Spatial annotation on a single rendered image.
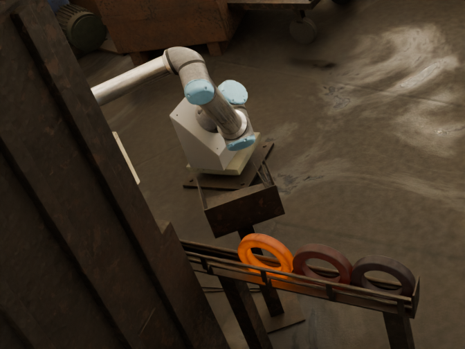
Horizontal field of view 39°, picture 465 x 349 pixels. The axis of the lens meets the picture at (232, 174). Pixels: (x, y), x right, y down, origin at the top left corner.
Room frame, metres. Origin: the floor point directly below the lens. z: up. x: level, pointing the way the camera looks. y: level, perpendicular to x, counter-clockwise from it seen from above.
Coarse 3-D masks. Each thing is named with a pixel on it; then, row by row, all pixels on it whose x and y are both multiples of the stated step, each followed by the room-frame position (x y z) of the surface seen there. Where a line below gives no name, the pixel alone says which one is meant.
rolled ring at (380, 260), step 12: (360, 264) 1.27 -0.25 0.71; (372, 264) 1.25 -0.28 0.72; (384, 264) 1.23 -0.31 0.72; (396, 264) 1.22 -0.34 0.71; (360, 276) 1.27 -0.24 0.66; (396, 276) 1.21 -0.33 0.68; (408, 276) 1.20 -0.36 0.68; (372, 288) 1.28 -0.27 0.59; (408, 288) 1.19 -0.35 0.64; (396, 300) 1.22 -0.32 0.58
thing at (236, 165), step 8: (256, 136) 2.94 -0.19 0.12; (256, 144) 2.91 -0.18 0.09; (240, 152) 2.85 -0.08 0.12; (248, 152) 2.84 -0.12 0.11; (232, 160) 2.81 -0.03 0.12; (240, 160) 2.79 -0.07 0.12; (192, 168) 2.88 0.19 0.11; (200, 168) 2.85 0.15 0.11; (232, 168) 2.74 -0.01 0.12; (240, 168) 2.74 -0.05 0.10
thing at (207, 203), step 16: (272, 176) 1.79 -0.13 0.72; (240, 192) 1.92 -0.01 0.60; (256, 192) 1.74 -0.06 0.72; (272, 192) 1.73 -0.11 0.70; (208, 208) 1.74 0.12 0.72; (224, 208) 1.74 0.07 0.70; (240, 208) 1.74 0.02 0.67; (256, 208) 1.74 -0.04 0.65; (272, 208) 1.73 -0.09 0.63; (224, 224) 1.74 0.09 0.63; (240, 224) 1.74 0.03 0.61; (256, 304) 1.91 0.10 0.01; (272, 304) 1.81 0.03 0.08; (288, 304) 1.85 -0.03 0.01; (272, 320) 1.79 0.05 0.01; (288, 320) 1.77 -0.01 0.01; (304, 320) 1.74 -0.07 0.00
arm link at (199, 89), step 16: (192, 64) 2.38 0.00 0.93; (192, 80) 2.33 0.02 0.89; (208, 80) 2.34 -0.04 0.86; (192, 96) 2.31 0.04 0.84; (208, 96) 2.32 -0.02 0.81; (208, 112) 2.44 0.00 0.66; (224, 112) 2.47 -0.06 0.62; (240, 112) 2.67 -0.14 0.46; (224, 128) 2.56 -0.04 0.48; (240, 128) 2.60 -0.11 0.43; (240, 144) 2.61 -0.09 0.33
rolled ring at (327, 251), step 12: (300, 252) 1.38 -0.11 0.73; (312, 252) 1.35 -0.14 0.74; (324, 252) 1.33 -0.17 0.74; (336, 252) 1.33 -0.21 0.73; (300, 264) 1.38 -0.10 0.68; (336, 264) 1.31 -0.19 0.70; (348, 264) 1.31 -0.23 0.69; (312, 276) 1.38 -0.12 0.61; (348, 276) 1.29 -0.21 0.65; (336, 288) 1.32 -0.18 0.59
